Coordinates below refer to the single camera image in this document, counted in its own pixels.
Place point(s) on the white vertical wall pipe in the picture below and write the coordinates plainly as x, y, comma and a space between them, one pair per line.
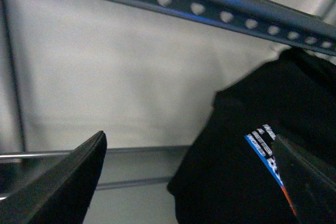
12, 128

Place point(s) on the grey perforated front top rail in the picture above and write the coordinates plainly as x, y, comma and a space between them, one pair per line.
259, 18

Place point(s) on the grey lower crossbar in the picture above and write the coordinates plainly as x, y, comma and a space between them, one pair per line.
109, 185

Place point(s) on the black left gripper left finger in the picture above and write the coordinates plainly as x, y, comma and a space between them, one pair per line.
62, 194

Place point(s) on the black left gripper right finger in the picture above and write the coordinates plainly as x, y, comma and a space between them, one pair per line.
309, 182

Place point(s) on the black printed t-shirt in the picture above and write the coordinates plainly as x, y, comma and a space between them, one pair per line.
229, 174

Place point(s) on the thin grey upper crossbar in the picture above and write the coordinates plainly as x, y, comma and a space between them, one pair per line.
109, 151

